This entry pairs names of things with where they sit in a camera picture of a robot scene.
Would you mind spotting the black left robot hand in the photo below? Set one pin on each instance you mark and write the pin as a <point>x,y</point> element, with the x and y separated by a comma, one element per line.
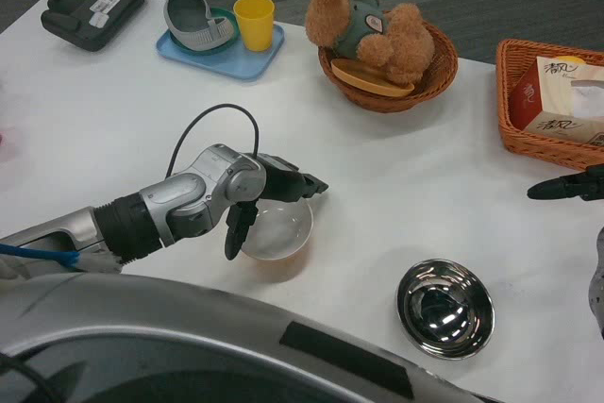
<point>283,183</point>

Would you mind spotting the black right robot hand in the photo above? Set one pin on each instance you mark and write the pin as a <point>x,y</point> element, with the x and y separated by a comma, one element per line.
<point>585,186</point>

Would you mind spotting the white and orange plastic bowl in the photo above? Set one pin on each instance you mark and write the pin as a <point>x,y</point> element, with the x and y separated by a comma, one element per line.
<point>278,233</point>

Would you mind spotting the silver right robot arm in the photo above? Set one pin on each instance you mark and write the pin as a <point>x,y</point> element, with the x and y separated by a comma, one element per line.
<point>598,280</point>

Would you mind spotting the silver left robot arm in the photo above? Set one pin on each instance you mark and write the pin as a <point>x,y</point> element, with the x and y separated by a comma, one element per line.
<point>179,195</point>

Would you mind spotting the shiny steel bowl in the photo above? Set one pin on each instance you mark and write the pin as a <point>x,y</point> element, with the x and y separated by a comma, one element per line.
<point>443,313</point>

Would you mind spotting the red and beige tissue box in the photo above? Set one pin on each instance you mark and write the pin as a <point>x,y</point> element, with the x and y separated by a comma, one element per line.
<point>533,101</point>

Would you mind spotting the rectangular wicker basket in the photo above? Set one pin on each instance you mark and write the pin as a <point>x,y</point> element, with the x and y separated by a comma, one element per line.
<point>502,105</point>

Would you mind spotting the light blue plastic tray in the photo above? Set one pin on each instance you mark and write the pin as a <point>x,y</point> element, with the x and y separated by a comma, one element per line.
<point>245,65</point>

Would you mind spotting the small yellow item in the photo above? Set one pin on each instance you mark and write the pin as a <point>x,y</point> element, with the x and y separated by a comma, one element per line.
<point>575,61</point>

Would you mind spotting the orange plastic plate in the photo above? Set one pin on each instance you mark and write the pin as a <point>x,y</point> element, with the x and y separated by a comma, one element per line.
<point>363,78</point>

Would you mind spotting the round wicker basket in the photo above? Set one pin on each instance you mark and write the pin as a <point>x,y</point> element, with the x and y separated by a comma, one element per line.
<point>391,103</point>

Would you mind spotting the yellow plastic cup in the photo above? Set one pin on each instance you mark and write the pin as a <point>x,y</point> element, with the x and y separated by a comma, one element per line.
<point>255,25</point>

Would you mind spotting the green plastic plate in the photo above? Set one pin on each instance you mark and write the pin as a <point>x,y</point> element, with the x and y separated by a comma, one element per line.
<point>224,13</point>

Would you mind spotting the grey rubber clog shoe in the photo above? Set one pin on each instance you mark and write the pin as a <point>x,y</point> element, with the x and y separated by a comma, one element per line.
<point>189,16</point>

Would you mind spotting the white cloth strip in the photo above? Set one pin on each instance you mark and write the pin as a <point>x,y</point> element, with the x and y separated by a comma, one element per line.
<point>99,262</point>

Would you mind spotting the silver robot chest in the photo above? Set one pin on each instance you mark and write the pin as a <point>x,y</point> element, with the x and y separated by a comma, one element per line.
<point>141,327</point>

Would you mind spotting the black battery charger block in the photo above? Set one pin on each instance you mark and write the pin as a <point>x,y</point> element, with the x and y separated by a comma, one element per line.
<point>71,30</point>

